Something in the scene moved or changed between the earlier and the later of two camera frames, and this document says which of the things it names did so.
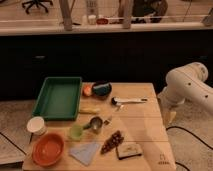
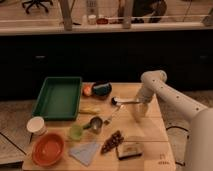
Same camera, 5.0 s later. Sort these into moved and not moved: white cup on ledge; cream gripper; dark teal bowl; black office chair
Moved: cream gripper
Not moved: dark teal bowl; white cup on ledge; black office chair
